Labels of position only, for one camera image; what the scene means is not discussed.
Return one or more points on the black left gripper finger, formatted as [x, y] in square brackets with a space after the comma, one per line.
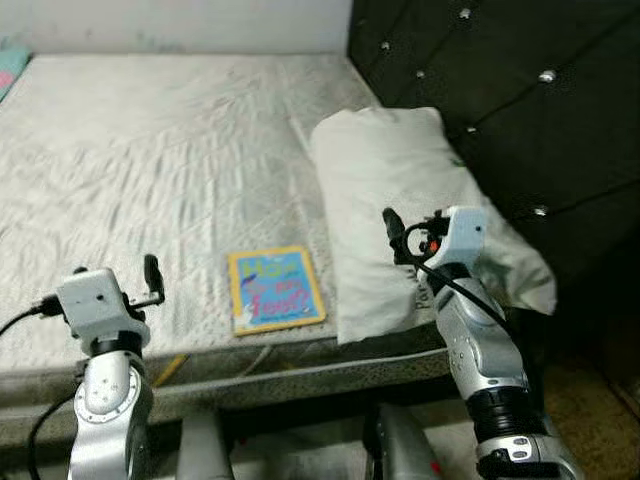
[154, 275]

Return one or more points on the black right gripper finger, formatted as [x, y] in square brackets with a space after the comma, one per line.
[394, 228]

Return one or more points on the white pillow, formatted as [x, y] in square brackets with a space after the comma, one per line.
[380, 180]

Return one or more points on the how do you feel book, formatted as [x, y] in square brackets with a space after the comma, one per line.
[275, 290]

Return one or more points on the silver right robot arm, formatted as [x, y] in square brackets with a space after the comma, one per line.
[490, 360]

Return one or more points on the white quilted mattress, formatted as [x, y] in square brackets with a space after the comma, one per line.
[160, 160]

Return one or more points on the dark tufted headboard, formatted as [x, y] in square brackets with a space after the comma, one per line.
[520, 120]

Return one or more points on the silver right robot leg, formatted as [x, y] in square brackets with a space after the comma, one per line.
[405, 445]

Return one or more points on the teal sheet with colourful shapes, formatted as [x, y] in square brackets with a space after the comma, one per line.
[10, 72]

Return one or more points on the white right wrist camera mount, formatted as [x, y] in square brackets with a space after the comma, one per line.
[460, 238]

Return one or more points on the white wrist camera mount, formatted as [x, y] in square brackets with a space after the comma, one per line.
[460, 238]
[95, 305]

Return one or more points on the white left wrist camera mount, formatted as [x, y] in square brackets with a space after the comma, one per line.
[95, 305]

